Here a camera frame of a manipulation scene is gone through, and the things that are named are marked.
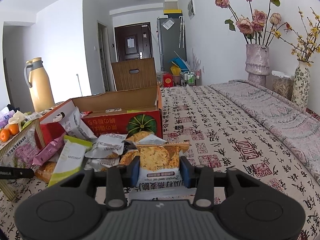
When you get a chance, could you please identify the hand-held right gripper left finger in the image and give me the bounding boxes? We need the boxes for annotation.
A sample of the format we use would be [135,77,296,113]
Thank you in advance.
[60,156,140,210]

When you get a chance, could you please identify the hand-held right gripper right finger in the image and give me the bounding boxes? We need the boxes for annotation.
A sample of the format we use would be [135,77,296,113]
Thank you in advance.
[180,156,253,209]

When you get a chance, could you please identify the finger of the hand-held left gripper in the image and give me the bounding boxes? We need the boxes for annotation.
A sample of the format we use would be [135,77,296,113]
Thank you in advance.
[12,167,34,180]

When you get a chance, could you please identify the clear yellow-striped snack packet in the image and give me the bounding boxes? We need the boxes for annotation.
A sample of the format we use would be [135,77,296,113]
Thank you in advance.
[0,119,42,202]

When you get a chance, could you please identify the oat crisp snack packet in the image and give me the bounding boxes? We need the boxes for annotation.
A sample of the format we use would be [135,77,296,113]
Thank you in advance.
[135,141,190,197]
[35,161,58,183]

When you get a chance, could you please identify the red cardboard box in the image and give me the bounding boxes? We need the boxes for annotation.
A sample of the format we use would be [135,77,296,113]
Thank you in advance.
[39,85,163,150]

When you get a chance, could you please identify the mauve snack packet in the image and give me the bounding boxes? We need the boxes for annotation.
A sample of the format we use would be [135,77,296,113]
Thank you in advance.
[32,136,66,166]

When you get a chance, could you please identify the pile of white packets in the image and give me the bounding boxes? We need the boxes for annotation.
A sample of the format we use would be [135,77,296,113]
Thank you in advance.
[85,131,165,173]

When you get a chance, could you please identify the white and green snack packet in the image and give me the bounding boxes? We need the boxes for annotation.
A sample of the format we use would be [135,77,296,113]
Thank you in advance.
[47,135,93,187]

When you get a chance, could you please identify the purple tissue packet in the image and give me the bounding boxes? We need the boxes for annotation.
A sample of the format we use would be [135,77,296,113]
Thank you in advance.
[0,111,15,128]

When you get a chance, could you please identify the cream plastic bag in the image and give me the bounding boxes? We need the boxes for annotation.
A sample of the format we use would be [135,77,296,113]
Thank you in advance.
[9,110,28,126]

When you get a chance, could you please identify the black bag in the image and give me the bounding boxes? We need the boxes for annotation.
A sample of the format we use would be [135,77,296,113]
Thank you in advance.
[0,104,19,113]

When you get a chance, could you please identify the large white grey snack packet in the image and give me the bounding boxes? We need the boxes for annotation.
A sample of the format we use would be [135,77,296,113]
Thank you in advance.
[60,107,98,143]

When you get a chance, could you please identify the beige thermos jug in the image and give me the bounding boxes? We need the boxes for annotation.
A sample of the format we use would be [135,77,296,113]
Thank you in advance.
[24,57,55,113]

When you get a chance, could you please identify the folded grey pink blanket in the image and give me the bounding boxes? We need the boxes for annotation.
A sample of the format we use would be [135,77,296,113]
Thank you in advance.
[209,79,320,183]

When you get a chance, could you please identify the blue bag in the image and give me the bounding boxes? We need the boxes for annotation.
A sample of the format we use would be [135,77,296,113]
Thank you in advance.
[170,57,189,69]

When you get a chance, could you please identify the white dried sprays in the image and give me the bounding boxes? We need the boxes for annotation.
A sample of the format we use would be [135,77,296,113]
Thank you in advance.
[186,47,203,72]

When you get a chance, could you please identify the dark brown door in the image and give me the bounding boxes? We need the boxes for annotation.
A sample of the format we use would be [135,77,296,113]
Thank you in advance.
[114,22,152,63]

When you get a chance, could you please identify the grey refrigerator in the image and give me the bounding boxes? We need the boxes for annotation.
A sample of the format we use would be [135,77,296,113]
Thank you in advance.
[157,16,187,72]

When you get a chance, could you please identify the clear jar of nuts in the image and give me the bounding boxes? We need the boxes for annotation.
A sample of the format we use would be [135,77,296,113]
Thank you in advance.
[271,70,294,100]

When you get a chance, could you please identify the pink ribbed vase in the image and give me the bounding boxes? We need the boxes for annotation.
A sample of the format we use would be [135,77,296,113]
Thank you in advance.
[245,44,270,87]

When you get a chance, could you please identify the white umbrella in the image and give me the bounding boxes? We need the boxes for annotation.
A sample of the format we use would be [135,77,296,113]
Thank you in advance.
[178,16,185,48]

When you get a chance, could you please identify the floral patterned vase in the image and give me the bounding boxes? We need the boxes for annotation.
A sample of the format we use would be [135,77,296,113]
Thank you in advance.
[291,60,311,110]

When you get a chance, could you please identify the yellow box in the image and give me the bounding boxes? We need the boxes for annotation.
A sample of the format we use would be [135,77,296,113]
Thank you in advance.
[164,9,183,18]

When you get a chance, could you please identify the dried pink roses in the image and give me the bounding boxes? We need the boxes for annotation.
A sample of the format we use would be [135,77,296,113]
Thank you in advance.
[212,0,292,47]

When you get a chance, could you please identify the yellow blossom branches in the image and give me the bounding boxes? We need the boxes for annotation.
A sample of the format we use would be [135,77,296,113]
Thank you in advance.
[270,6,320,67]

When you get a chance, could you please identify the wire rack with bottles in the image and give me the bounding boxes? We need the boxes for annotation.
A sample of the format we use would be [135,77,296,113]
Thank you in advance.
[180,70,201,86]

